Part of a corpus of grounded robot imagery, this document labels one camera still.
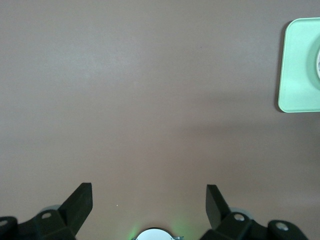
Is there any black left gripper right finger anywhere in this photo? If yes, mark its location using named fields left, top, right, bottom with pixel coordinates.
left=199, top=184, right=307, bottom=240

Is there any light green rectangular tray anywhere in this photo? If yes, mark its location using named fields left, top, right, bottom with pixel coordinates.
left=277, top=17, right=320, bottom=113

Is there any round beige plate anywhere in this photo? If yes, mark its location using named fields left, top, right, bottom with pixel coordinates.
left=315, top=47, right=320, bottom=78

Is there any brown table cover mat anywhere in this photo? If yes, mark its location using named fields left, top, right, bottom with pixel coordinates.
left=0, top=0, right=320, bottom=240

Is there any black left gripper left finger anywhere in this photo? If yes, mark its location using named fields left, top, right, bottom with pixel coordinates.
left=0, top=182, right=93, bottom=240

